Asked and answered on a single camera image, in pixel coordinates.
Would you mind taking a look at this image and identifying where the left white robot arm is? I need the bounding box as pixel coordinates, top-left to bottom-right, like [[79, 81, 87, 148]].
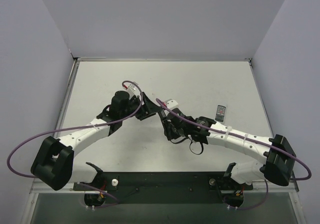
[[30, 89, 162, 190]]

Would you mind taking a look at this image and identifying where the white remote control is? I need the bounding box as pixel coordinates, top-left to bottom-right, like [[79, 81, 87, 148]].
[[215, 104, 227, 123]]

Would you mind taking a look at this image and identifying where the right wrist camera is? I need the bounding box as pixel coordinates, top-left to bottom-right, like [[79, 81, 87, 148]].
[[162, 99, 179, 110]]

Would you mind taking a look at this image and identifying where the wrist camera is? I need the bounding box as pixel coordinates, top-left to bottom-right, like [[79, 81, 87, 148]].
[[121, 81, 140, 99], [162, 99, 179, 110]]

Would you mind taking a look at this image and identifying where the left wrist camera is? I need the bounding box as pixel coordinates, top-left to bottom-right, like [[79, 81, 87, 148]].
[[121, 81, 140, 99]]

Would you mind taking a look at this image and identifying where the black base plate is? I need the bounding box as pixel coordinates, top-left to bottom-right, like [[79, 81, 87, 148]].
[[73, 171, 253, 204]]

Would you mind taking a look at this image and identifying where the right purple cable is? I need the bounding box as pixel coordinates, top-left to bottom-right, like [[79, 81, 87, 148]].
[[155, 98, 313, 211]]

